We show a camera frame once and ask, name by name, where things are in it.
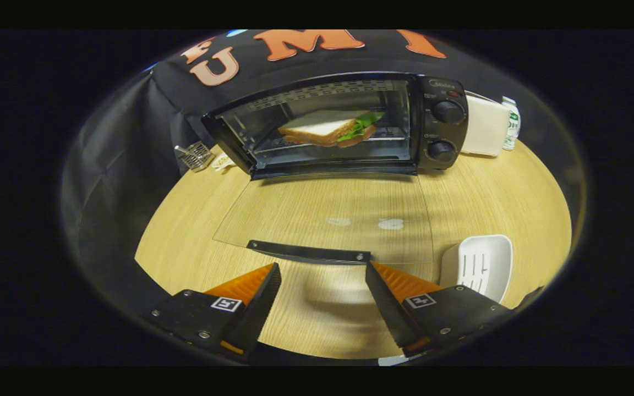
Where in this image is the black toaster oven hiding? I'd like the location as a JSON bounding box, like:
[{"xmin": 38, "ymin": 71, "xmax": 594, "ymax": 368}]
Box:
[{"xmin": 201, "ymin": 71, "xmax": 469, "ymax": 266}]

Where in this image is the small metal wire holder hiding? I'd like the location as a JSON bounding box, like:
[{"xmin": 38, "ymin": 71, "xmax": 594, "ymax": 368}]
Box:
[{"xmin": 174, "ymin": 141, "xmax": 214, "ymax": 173}]

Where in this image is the black backdrop cloth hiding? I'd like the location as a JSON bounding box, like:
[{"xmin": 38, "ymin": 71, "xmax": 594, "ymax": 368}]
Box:
[{"xmin": 61, "ymin": 29, "xmax": 587, "ymax": 309}]

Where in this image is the white pop-up toaster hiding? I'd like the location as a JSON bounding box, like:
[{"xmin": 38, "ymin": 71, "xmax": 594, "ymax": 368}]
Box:
[{"xmin": 460, "ymin": 93, "xmax": 510, "ymax": 157}]

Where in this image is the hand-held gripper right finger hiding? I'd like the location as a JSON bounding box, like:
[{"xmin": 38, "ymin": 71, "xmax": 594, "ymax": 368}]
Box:
[{"xmin": 365, "ymin": 261, "xmax": 513, "ymax": 357}]

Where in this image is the white plastic tray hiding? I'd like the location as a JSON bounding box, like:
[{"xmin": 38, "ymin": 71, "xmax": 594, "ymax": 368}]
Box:
[{"xmin": 439, "ymin": 234, "xmax": 514, "ymax": 304}]

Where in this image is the sandwich with lettuce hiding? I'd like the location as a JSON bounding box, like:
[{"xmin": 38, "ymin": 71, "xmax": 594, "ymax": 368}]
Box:
[{"xmin": 277, "ymin": 108, "xmax": 385, "ymax": 148}]

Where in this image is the white bottle green label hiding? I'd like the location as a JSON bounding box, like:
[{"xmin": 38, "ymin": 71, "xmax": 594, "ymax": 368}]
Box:
[{"xmin": 501, "ymin": 96, "xmax": 521, "ymax": 151}]

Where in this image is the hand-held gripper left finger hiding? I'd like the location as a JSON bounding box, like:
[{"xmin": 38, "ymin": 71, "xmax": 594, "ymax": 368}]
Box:
[{"xmin": 149, "ymin": 262, "xmax": 283, "ymax": 357}]

